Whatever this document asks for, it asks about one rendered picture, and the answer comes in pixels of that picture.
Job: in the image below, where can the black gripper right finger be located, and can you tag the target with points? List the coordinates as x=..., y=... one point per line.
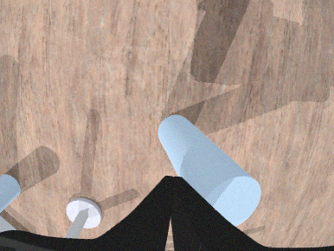
x=197, y=226

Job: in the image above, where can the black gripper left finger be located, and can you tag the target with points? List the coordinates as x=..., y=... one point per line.
x=145, y=229

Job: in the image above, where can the light blue cylinder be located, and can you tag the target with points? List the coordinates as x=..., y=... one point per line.
x=9, y=190
x=209, y=170

